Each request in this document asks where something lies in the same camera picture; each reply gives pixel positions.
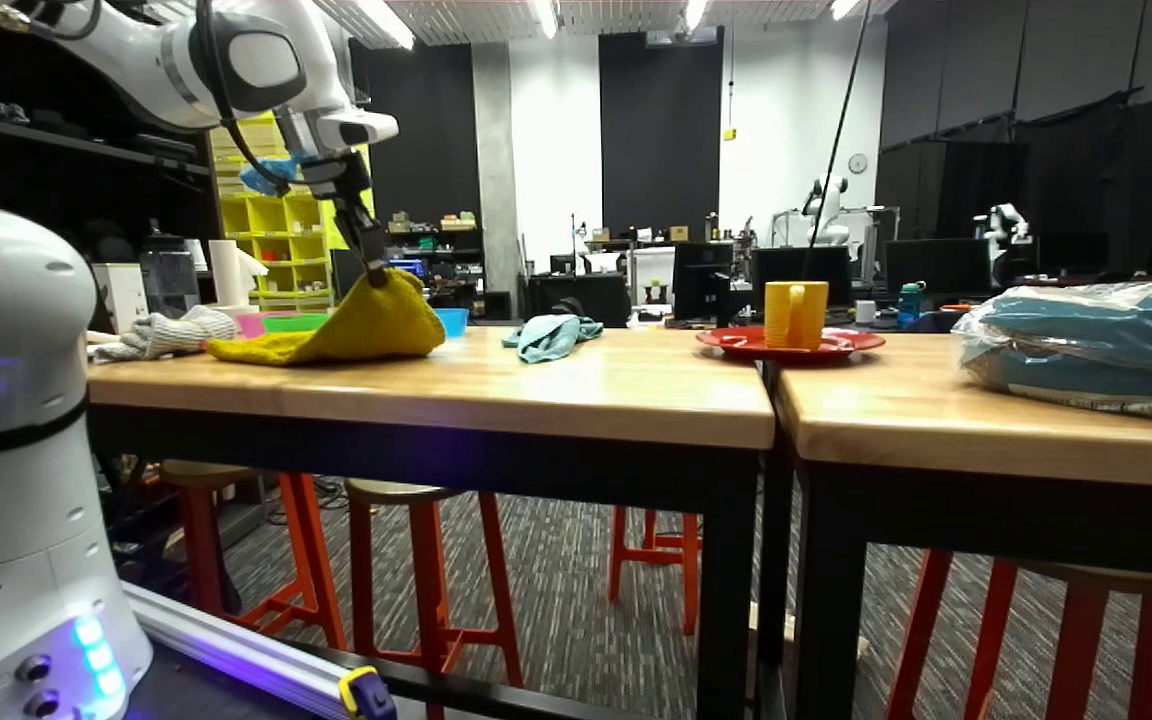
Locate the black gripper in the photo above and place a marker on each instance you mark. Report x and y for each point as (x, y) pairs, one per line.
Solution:
(352, 200)

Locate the yellow knitted cloth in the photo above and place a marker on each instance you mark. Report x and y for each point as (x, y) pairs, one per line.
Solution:
(360, 327)

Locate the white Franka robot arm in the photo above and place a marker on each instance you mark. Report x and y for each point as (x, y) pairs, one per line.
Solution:
(16, 402)

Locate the teal cloth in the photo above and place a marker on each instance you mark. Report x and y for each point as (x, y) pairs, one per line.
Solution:
(550, 338)

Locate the grey knitted cloth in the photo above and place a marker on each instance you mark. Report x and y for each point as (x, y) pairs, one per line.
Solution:
(168, 330)

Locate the green plastic bowl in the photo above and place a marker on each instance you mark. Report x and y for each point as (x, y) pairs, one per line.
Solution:
(290, 323)

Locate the yellow storage shelf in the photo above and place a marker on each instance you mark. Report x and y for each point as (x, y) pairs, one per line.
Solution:
(276, 226)

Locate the pink plastic bowl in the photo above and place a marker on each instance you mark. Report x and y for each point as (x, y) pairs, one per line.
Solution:
(250, 323)

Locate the grey blender pitcher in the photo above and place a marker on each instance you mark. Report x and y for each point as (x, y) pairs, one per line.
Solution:
(172, 283)

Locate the red stool with wooden seat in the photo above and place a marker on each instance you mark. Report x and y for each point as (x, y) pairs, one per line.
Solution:
(1071, 641)
(431, 575)
(661, 554)
(303, 560)

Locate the red plate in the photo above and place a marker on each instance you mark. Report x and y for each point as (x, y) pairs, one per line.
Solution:
(789, 351)

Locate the yellow cup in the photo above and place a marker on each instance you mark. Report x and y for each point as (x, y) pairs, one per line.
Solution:
(799, 312)

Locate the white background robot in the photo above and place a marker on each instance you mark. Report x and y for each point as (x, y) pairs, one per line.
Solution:
(1007, 226)

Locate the plastic bag of blue cloths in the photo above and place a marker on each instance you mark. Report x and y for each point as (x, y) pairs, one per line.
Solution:
(1098, 345)

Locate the aluminium frame rail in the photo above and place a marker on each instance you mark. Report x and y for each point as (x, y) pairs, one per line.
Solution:
(240, 652)

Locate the wooden table with black frame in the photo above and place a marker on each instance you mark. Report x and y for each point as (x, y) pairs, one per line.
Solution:
(831, 602)
(730, 584)

